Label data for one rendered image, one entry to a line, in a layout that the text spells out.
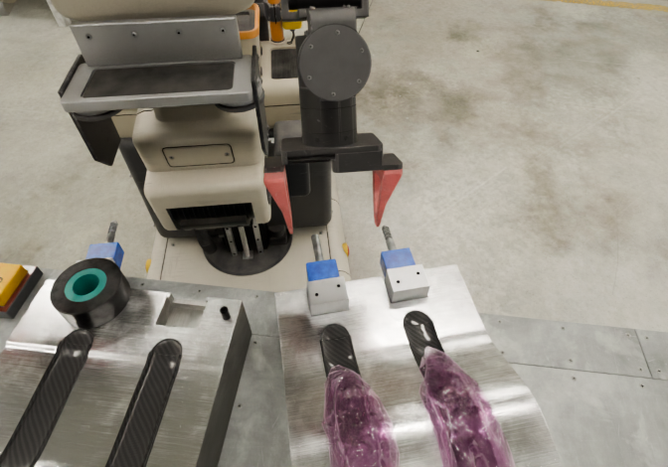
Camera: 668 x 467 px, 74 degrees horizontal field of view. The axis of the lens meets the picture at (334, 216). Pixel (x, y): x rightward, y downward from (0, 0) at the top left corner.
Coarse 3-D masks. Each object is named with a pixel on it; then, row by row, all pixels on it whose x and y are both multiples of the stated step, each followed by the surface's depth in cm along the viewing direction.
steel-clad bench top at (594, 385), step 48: (144, 288) 67; (192, 288) 67; (240, 288) 67; (0, 336) 61; (528, 336) 61; (576, 336) 61; (624, 336) 61; (240, 384) 57; (528, 384) 57; (576, 384) 57; (624, 384) 57; (240, 432) 53; (576, 432) 53; (624, 432) 53
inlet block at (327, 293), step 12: (312, 240) 65; (312, 264) 61; (324, 264) 61; (336, 264) 61; (312, 276) 60; (324, 276) 60; (336, 276) 60; (312, 288) 57; (324, 288) 57; (336, 288) 57; (312, 300) 56; (324, 300) 56; (336, 300) 56; (348, 300) 56; (312, 312) 57; (324, 312) 57; (336, 312) 58
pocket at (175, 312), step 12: (168, 300) 56; (180, 300) 57; (192, 300) 57; (168, 312) 56; (180, 312) 57; (192, 312) 57; (156, 324) 53; (168, 324) 56; (180, 324) 56; (192, 324) 56
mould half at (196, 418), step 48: (48, 288) 56; (48, 336) 52; (96, 336) 52; (144, 336) 52; (192, 336) 52; (240, 336) 55; (0, 384) 48; (96, 384) 48; (192, 384) 48; (0, 432) 45; (96, 432) 45; (192, 432) 45
